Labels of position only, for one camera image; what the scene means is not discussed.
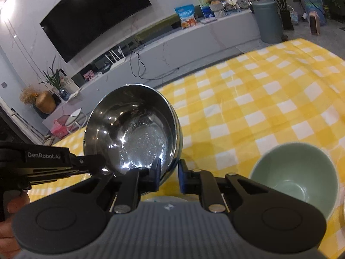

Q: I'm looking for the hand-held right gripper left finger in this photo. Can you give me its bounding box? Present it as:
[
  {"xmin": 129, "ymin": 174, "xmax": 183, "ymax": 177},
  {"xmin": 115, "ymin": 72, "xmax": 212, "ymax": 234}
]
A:
[{"xmin": 71, "ymin": 158, "xmax": 162, "ymax": 214}]

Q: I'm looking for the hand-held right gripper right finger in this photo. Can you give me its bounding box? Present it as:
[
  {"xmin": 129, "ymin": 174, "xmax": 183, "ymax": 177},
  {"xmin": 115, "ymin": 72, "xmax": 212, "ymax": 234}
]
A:
[{"xmin": 179, "ymin": 159, "xmax": 270, "ymax": 213}]

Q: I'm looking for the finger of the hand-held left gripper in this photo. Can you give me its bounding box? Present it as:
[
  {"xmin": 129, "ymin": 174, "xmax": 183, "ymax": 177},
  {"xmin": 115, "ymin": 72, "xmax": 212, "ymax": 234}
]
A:
[{"xmin": 69, "ymin": 154, "xmax": 114, "ymax": 179}]

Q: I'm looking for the stainless steel bowl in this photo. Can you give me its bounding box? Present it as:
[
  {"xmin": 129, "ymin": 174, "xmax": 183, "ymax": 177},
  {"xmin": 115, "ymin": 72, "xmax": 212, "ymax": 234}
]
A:
[{"xmin": 83, "ymin": 84, "xmax": 184, "ymax": 195}]

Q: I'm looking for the person's left hand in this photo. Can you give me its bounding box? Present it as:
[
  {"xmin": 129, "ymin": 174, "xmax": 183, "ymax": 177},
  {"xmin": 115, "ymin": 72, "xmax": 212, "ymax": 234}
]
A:
[{"xmin": 0, "ymin": 193, "xmax": 31, "ymax": 253}]

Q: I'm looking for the pink basket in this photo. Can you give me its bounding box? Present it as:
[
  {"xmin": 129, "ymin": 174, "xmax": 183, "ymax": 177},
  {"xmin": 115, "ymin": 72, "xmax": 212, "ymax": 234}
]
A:
[{"xmin": 51, "ymin": 119, "xmax": 74, "ymax": 139}]

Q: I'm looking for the white stool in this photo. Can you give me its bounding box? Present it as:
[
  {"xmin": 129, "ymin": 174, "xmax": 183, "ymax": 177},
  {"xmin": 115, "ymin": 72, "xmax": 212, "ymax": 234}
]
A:
[{"xmin": 64, "ymin": 108, "xmax": 88, "ymax": 134}]

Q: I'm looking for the gold vase with dried flowers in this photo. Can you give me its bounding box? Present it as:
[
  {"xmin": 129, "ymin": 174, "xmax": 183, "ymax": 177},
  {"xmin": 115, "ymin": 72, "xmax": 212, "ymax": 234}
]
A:
[{"xmin": 20, "ymin": 86, "xmax": 56, "ymax": 114}]

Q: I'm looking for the green plant in blue vase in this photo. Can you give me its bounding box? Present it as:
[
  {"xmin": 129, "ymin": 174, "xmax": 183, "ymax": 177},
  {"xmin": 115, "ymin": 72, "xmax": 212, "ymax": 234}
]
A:
[{"xmin": 39, "ymin": 57, "xmax": 72, "ymax": 101}]

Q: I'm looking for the yellow checkered tablecloth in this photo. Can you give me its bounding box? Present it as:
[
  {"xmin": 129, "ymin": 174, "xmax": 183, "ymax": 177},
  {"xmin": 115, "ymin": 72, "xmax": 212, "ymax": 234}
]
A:
[{"xmin": 28, "ymin": 38, "xmax": 345, "ymax": 251}]

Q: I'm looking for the white router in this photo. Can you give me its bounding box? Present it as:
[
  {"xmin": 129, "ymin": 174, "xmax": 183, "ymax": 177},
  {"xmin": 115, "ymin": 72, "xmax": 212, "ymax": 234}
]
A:
[{"xmin": 105, "ymin": 46, "xmax": 128, "ymax": 70}]

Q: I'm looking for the green ceramic bowl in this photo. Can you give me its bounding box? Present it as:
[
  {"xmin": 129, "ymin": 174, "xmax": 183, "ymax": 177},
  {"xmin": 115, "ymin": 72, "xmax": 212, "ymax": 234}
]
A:
[{"xmin": 248, "ymin": 142, "xmax": 339, "ymax": 220}]

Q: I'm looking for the grey television cabinet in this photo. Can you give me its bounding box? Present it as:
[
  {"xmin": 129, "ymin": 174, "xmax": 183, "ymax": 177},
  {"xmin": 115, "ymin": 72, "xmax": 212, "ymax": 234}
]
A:
[{"xmin": 42, "ymin": 8, "xmax": 262, "ymax": 139}]

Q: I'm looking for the blue snack bag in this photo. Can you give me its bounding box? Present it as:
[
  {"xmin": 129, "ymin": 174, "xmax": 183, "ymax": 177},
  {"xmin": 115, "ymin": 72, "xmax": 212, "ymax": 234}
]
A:
[{"xmin": 175, "ymin": 5, "xmax": 196, "ymax": 29}]

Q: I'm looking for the small blue packet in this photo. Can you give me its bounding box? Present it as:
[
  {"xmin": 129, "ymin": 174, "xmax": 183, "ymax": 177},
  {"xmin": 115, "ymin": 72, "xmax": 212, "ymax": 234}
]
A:
[{"xmin": 199, "ymin": 6, "xmax": 218, "ymax": 24}]

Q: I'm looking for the grey trash can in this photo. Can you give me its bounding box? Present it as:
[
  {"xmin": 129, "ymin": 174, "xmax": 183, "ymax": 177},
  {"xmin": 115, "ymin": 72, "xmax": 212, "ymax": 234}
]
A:
[{"xmin": 251, "ymin": 0, "xmax": 284, "ymax": 44}]

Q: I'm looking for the woven basket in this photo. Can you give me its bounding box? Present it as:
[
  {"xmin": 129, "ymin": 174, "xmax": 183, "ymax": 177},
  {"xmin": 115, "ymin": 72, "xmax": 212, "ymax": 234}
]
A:
[{"xmin": 287, "ymin": 5, "xmax": 300, "ymax": 25}]

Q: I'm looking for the tall potted plant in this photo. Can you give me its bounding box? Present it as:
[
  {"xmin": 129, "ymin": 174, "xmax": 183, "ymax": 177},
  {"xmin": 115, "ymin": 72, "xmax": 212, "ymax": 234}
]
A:
[{"xmin": 248, "ymin": 0, "xmax": 300, "ymax": 31}]

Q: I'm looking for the pink space heater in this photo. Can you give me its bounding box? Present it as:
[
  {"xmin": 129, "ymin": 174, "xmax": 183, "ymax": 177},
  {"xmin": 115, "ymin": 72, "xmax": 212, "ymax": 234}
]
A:
[{"xmin": 309, "ymin": 11, "xmax": 322, "ymax": 36}]

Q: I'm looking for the blue plastic bag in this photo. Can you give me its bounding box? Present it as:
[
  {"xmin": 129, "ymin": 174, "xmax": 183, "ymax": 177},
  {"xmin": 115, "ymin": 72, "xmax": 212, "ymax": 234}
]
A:
[{"xmin": 301, "ymin": 0, "xmax": 327, "ymax": 23}]

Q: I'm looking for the black cable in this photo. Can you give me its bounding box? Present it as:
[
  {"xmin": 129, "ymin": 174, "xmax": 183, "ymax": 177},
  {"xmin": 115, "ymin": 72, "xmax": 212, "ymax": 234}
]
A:
[{"xmin": 129, "ymin": 43, "xmax": 173, "ymax": 81}]

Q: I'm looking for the black wall television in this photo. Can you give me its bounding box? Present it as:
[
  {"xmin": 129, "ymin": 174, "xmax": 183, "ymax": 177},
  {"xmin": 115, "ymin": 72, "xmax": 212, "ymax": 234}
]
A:
[{"xmin": 40, "ymin": 0, "xmax": 152, "ymax": 63}]

